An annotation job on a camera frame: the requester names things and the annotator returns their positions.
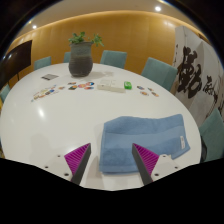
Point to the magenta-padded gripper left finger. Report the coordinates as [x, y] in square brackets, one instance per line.
[77, 158]

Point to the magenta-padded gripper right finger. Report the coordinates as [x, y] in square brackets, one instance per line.
[146, 159]

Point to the blue terry towel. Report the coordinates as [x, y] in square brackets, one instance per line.
[143, 140]

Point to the round printed badge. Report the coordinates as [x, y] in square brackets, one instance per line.
[81, 85]
[72, 88]
[150, 89]
[155, 94]
[89, 84]
[144, 93]
[140, 87]
[89, 88]

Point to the colourful sticker sheet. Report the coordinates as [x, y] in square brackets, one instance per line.
[44, 93]

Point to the small green box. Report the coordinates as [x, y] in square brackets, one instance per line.
[128, 85]

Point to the flat white box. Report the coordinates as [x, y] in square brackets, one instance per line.
[110, 85]

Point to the dark grey card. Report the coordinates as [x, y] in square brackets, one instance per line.
[50, 77]

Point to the potted plant in grey pot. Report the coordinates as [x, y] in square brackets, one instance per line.
[80, 61]

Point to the recessed ceiling light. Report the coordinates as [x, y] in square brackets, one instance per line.
[157, 8]
[34, 26]

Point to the white calligraphy wall art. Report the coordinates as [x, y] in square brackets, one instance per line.
[196, 76]

